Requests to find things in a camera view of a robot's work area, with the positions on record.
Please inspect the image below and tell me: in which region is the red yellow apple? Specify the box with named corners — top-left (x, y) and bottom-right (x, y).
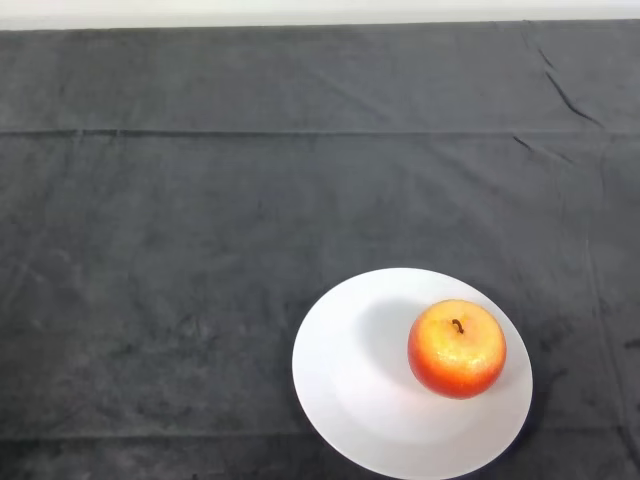
top-left (407, 298), bottom-right (508, 400)

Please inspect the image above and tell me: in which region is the white round plate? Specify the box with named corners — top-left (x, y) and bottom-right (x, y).
top-left (291, 267), bottom-right (534, 480)

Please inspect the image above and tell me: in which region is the black table cloth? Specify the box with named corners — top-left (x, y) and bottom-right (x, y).
top-left (0, 18), bottom-right (640, 480)

